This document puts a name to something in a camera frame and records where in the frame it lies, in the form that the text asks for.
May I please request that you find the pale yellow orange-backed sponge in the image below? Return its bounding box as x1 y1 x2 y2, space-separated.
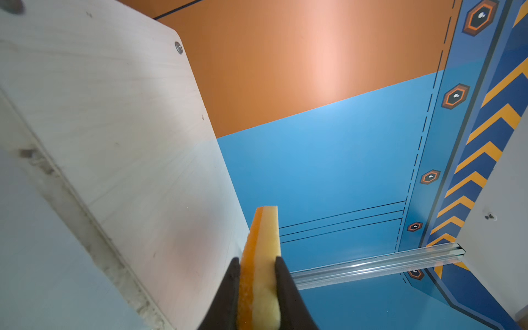
236 206 281 329

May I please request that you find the white two-tier shelf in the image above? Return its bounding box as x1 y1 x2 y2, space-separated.
1 1 248 329

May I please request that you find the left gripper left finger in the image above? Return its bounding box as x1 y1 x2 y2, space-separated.
197 257 241 330

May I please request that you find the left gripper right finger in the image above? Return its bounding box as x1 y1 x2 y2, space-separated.
275 257 319 330

